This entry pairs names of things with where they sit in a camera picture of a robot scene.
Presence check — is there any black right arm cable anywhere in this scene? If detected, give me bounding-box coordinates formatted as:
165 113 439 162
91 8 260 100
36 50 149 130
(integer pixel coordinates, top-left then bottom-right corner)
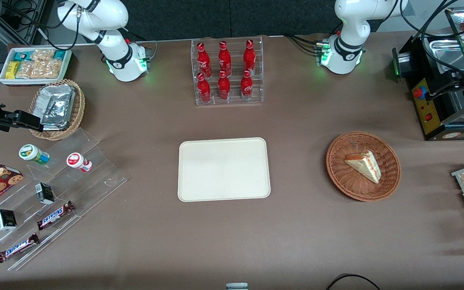
2 0 82 51

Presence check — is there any dark equipment rack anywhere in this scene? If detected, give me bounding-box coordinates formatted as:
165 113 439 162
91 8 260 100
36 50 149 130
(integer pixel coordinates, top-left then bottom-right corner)
0 0 48 46

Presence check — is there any yellow snack packet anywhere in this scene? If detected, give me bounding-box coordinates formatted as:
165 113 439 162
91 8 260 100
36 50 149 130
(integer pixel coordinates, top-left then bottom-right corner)
5 61 21 80

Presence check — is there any red cola bottle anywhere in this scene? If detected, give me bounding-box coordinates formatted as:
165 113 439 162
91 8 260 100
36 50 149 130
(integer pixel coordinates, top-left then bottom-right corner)
197 42 211 78
217 71 231 102
197 72 212 104
240 70 254 102
243 39 257 77
218 41 232 77

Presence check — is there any black looped floor cable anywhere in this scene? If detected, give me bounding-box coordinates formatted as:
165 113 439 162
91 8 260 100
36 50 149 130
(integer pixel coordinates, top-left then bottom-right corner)
325 273 382 290

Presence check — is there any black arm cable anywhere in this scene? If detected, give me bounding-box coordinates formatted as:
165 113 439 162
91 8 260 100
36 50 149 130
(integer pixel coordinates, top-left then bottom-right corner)
2 0 82 51
399 0 464 75

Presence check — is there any steel warmer pan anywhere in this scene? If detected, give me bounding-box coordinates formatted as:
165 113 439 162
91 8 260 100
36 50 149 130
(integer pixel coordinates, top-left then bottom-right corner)
429 39 464 76

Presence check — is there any black base cable bundle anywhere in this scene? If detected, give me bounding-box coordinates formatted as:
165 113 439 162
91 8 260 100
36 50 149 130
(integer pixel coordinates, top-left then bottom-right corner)
284 34 324 56

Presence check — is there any small black drink carton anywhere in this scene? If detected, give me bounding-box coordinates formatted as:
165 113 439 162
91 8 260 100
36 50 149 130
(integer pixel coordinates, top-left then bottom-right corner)
0 209 18 232
35 182 56 205

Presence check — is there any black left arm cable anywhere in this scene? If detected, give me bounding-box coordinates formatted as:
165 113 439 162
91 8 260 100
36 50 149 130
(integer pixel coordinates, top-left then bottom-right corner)
399 0 464 75

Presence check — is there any brown round wicker basket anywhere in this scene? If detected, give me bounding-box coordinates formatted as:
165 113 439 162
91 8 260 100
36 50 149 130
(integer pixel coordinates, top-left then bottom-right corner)
326 131 402 202

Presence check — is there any cream plastic serving tray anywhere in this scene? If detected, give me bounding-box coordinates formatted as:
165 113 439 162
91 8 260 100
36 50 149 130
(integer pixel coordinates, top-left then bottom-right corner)
178 137 271 202

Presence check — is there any Snickers chocolate bar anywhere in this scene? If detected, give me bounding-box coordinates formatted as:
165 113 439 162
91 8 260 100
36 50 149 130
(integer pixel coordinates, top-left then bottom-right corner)
0 233 40 263
37 201 76 231

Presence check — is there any triangular sandwich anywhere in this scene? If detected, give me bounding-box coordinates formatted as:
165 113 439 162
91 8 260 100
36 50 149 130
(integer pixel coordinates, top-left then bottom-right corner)
344 150 382 184

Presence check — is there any silver foil packet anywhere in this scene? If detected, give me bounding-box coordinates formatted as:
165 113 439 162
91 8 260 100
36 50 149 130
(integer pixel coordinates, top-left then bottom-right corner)
39 95 75 131
39 84 76 102

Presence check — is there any red cap yogurt bottle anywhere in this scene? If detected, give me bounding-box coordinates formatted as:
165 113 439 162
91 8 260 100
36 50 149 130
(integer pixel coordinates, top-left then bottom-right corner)
66 152 93 173

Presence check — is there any green cap yogurt bottle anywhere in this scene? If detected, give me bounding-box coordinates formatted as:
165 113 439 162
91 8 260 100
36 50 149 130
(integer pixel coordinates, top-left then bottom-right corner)
19 144 50 166

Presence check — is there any clear acrylic stepped shelf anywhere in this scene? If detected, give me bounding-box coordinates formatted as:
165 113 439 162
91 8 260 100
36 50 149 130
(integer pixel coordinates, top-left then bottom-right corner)
0 128 128 271

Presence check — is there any white rectangular snack tray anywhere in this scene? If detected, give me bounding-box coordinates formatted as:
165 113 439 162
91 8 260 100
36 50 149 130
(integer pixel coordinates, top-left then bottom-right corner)
0 48 73 86

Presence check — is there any light wicker basket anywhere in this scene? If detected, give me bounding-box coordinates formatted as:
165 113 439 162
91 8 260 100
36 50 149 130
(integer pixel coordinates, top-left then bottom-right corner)
29 79 86 141

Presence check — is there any clear acrylic bottle rack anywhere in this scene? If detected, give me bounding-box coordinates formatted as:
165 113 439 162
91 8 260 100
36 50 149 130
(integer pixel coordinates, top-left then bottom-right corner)
191 36 264 106

